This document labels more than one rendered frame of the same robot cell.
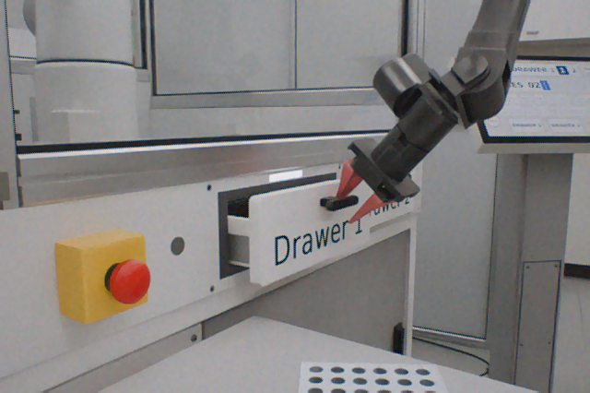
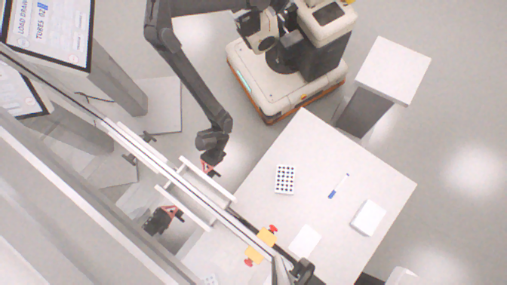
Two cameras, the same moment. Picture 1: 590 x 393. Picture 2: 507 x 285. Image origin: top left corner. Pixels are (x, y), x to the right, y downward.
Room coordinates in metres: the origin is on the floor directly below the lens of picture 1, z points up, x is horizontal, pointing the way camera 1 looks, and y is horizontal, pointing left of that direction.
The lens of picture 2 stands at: (0.45, 0.16, 2.15)
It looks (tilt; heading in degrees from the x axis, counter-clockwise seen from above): 74 degrees down; 281
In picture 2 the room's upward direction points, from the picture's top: 8 degrees counter-clockwise
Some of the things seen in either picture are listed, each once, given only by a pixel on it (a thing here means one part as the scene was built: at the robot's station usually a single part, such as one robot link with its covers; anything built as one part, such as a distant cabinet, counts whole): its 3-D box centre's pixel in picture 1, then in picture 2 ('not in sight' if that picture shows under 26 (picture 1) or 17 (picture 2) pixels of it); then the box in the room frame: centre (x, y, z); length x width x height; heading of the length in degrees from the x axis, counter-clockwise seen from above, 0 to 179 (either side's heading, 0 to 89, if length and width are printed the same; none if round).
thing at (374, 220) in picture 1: (383, 193); (146, 145); (1.00, -0.18, 0.87); 0.29 x 0.02 x 0.11; 145
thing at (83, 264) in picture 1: (105, 274); (267, 236); (0.47, 0.18, 0.88); 0.07 x 0.05 x 0.07; 145
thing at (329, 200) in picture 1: (335, 202); (211, 173); (0.70, -0.06, 0.91); 0.07 x 0.04 x 0.01; 145
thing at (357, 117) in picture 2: not in sight; (370, 100); (-0.12, -0.63, 0.38); 0.30 x 0.30 x 0.76; 63
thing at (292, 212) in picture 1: (318, 222); (209, 179); (0.72, -0.04, 0.87); 0.29 x 0.02 x 0.11; 145
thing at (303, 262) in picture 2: not in sight; (302, 270); (0.38, 0.24, 1.45); 0.05 x 0.03 x 0.19; 55
